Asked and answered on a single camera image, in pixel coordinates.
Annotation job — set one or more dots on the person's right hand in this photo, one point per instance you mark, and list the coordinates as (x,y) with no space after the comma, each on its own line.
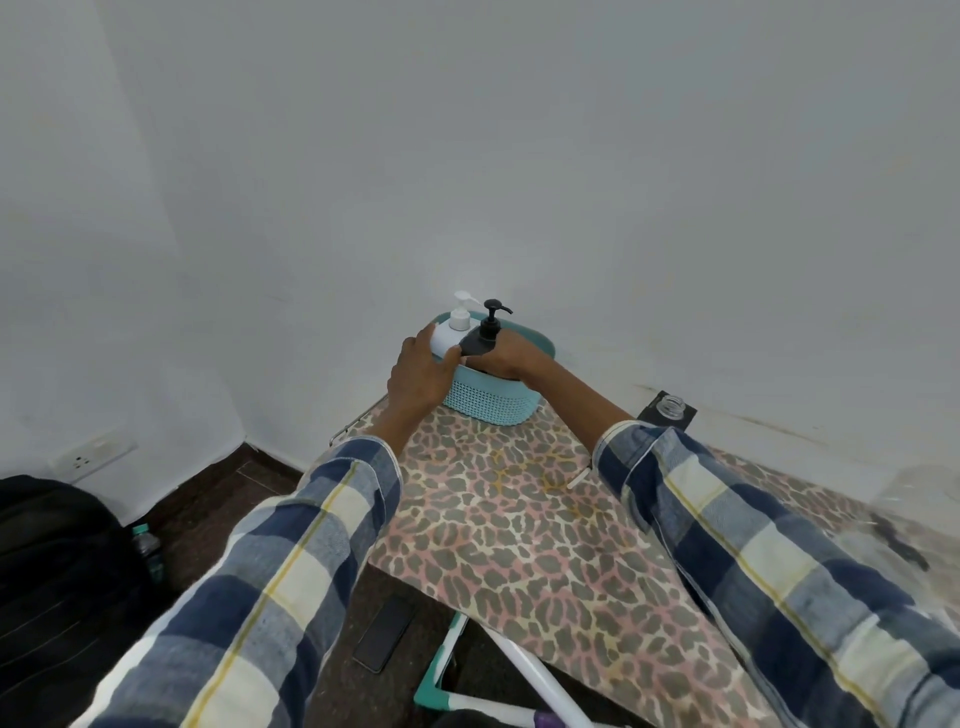
(517,360)

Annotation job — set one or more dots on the person's left hand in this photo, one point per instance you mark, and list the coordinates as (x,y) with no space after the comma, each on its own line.
(412,382)

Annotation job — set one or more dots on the black soap dispenser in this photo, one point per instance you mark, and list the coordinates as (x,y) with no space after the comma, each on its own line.
(667,409)
(476,346)

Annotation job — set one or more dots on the white square dispenser bottle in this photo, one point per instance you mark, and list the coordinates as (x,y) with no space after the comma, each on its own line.
(442,339)

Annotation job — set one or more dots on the tall clear plastic bottle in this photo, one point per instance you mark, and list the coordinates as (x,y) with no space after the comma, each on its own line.
(930,495)

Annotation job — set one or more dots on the person's left forearm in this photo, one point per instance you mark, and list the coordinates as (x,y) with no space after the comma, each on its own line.
(285,570)

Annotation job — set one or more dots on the person's right forearm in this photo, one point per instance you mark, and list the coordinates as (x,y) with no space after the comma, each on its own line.
(750,547)

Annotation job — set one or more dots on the teal plastic basket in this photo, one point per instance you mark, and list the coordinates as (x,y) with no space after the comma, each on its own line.
(487,401)

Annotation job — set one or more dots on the leopard print ironing board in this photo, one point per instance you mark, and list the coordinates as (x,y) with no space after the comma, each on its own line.
(540,570)

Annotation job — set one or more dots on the black phone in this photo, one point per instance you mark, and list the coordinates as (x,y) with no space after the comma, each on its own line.
(384,634)

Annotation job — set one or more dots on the clear plastic water bottle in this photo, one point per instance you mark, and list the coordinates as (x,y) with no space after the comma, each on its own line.
(150,555)

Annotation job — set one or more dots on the black bag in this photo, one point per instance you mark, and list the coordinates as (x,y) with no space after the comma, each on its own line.
(60,585)

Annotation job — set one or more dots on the white wall socket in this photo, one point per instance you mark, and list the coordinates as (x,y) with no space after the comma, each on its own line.
(94,454)

